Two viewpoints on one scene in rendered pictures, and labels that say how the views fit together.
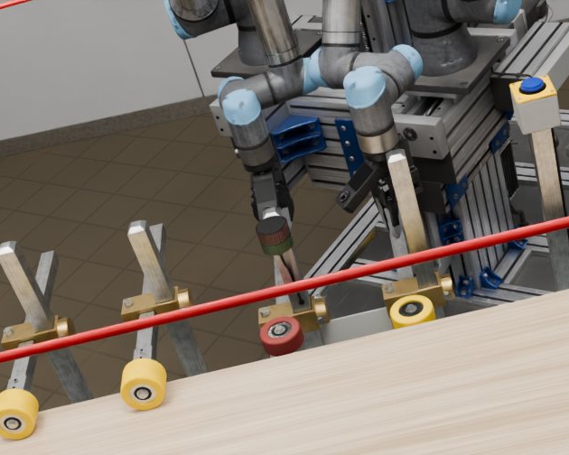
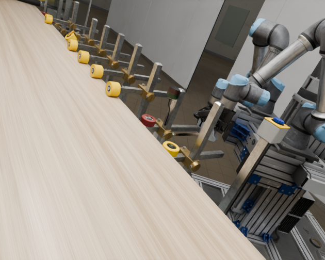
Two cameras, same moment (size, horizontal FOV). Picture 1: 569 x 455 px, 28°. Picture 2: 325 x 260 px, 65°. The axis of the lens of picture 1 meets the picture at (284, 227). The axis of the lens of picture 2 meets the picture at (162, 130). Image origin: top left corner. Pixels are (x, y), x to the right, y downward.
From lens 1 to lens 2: 1.34 m
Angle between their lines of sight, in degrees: 34
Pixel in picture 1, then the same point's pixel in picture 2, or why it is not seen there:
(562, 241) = (232, 192)
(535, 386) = (140, 179)
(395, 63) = (257, 88)
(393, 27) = not seen: hidden behind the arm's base
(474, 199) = (264, 207)
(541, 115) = (267, 131)
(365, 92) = (234, 79)
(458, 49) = (296, 139)
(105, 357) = not seen: hidden behind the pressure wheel
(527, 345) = (165, 178)
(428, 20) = (297, 120)
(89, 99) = not seen: hidden behind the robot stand
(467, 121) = (274, 162)
